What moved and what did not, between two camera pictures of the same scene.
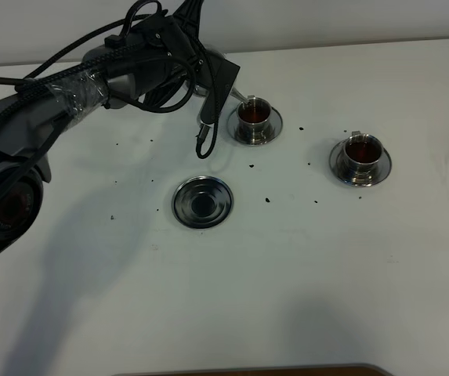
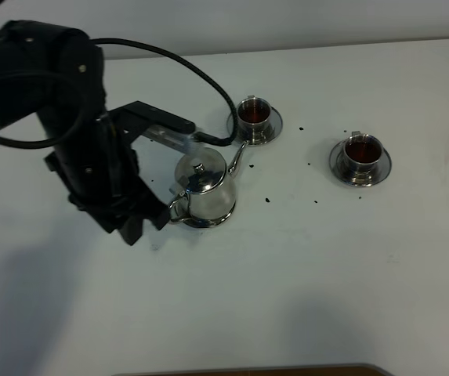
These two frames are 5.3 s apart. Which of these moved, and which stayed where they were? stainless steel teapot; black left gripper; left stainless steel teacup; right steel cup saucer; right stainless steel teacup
Moved: stainless steel teapot; black left gripper
Stayed: right stainless steel teacup; right steel cup saucer; left stainless steel teacup
